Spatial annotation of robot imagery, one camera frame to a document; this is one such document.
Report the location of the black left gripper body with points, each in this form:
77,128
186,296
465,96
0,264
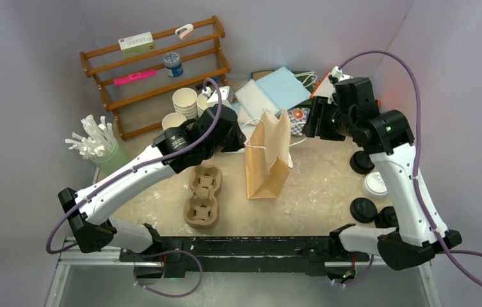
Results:
232,142

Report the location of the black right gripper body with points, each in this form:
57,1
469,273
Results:
326,130

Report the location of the kraft brown paper bag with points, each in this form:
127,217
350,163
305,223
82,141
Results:
268,161

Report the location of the white paper cup stack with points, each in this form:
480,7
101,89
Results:
185,102

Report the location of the brown pulp cup carrier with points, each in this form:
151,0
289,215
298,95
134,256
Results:
201,210

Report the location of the orange paper bag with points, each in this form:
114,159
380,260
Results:
324,88

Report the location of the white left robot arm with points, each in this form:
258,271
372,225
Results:
88,211

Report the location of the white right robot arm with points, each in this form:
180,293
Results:
352,111

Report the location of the white coffee cup lid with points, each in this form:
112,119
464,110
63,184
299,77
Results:
374,186

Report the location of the checkered blue white bag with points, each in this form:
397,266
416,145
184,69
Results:
298,118

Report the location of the light blue paper bag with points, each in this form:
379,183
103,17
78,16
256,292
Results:
281,89

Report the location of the black blue marker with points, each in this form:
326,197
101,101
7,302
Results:
203,85

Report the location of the blue white jar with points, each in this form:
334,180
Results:
173,64

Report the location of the pink highlighter marker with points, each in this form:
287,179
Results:
120,81

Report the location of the pink white small device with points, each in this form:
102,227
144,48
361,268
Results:
185,32

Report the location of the white green box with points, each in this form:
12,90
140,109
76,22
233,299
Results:
137,44

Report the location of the green cup with straws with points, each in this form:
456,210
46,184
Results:
99,146

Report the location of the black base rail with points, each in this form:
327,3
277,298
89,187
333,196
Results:
310,255

